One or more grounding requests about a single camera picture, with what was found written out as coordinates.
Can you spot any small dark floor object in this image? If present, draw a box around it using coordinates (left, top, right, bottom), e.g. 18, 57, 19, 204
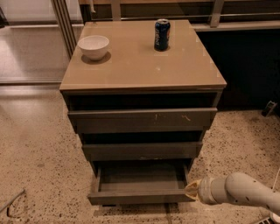
262, 101, 277, 117

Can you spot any white ceramic bowl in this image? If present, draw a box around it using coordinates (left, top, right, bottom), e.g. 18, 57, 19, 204
78, 35, 109, 60

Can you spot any sliding door frame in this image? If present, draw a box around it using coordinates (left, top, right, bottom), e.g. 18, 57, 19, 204
51, 0, 76, 59

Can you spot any white cable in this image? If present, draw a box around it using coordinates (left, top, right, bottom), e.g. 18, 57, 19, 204
270, 167, 280, 191

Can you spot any grey drawer cabinet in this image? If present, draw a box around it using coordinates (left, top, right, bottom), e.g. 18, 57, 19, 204
59, 19, 228, 187

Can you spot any blue soda can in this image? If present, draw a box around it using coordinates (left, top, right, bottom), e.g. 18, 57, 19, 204
154, 18, 171, 51

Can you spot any grey drawer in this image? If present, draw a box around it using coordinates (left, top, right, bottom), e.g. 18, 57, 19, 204
87, 159, 193, 206
68, 108, 217, 134
82, 142, 202, 161

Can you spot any metal railing shelf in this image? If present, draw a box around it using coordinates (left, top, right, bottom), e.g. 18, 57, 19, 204
77, 0, 280, 32

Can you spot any white floor vent device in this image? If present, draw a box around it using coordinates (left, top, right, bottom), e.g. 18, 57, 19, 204
252, 213, 280, 224

